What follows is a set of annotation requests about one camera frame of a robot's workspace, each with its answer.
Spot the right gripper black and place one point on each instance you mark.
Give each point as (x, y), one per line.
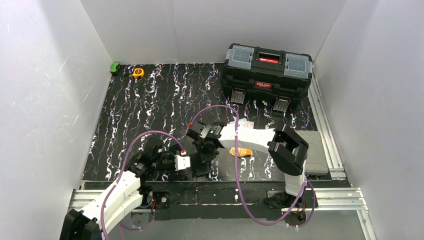
(201, 170)

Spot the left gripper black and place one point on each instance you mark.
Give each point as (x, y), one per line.
(168, 160)

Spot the orange object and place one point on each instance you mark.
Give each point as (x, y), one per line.
(240, 152)

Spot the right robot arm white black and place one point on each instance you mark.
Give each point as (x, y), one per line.
(285, 146)

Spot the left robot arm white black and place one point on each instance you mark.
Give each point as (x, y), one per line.
(95, 220)

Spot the white card on table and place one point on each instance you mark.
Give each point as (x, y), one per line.
(243, 123)

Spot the yellow tape measure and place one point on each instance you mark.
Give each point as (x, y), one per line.
(138, 72)

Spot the green small object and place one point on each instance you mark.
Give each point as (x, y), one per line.
(114, 69)

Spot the grey foam pad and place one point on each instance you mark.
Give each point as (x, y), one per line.
(316, 162)

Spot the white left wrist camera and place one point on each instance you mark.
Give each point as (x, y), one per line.
(181, 162)

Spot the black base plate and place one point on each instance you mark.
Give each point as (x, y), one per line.
(215, 200)

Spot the black toolbox with red handle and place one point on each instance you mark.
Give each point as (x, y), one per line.
(278, 77)

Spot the aluminium frame rail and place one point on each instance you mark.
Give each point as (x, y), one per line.
(332, 155)

